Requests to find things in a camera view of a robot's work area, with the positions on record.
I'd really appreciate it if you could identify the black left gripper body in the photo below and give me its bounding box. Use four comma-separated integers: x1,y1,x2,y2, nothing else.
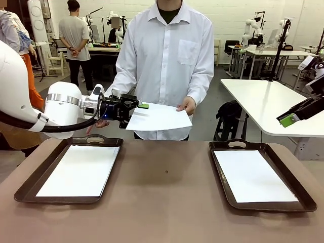
100,95,128,122

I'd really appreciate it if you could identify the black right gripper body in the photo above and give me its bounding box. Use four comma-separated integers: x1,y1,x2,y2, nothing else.
291,94,324,124

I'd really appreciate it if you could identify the white A4 paper sheet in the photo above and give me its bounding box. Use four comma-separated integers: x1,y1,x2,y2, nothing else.
126,102,193,132

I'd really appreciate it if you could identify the white A4 paper pile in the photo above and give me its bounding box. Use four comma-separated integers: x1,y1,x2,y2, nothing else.
213,149,299,204
35,144,120,198

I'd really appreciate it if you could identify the person's right forearm white sleeve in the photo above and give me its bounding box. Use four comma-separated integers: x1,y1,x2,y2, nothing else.
105,60,139,101

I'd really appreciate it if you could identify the person's left forearm white sleeve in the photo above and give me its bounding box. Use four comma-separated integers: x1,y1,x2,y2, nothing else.
188,63,215,104

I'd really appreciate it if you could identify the person's right hand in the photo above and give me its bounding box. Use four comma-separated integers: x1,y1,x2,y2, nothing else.
86,120,110,135

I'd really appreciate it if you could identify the person's left hand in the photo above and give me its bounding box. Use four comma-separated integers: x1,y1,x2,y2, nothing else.
176,97,197,116

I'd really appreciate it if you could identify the large white table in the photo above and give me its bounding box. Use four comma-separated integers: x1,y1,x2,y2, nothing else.
219,78,324,160

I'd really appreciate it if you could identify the person in white shirt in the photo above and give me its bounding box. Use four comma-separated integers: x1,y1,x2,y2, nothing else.
105,0,215,141

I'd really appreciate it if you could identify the long white background desk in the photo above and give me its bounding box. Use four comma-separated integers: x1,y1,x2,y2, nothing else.
244,49,319,79

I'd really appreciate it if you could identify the background work table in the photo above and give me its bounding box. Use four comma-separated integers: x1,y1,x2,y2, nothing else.
87,42,122,76

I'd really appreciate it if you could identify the black backpack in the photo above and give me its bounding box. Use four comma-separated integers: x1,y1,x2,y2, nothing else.
215,100,248,127

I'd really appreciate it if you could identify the black step stool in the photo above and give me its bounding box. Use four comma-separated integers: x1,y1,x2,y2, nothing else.
214,118,248,142

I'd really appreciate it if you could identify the white wooden chair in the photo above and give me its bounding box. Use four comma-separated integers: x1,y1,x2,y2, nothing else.
47,50,69,76

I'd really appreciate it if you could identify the person in black clothing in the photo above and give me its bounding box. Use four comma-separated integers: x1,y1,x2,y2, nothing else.
107,15,122,44

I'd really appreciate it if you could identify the thin black tripod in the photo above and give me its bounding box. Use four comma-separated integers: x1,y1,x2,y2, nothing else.
34,44,58,83

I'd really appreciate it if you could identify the brown plastic serving tray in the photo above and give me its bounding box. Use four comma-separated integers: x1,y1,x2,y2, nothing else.
208,138,318,213
14,134,124,205

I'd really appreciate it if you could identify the white monitor back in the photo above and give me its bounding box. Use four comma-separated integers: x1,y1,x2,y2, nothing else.
267,29,279,47

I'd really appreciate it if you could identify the person in grey t-shirt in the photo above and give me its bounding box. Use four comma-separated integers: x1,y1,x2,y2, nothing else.
58,0,94,92

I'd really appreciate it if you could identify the black mesh office chair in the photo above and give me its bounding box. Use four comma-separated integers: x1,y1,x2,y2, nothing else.
52,37,63,53

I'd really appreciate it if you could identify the small white background desk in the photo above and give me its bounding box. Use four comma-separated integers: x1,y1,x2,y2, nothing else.
227,45,248,78

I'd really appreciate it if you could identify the black background chair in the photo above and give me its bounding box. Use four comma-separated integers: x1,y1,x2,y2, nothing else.
224,39,240,55

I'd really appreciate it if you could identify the white shelf rack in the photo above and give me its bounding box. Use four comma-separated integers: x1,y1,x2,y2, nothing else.
214,38,222,67

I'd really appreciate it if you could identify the figure in brown apron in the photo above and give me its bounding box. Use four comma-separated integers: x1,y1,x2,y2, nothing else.
0,6,44,157

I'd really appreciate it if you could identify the white tower air conditioner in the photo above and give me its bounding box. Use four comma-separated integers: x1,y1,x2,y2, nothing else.
27,0,49,43

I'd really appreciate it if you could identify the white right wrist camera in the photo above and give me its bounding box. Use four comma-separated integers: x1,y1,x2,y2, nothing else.
297,55,317,72

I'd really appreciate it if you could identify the tall black camera stand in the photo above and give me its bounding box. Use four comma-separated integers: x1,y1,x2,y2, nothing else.
268,19,292,82

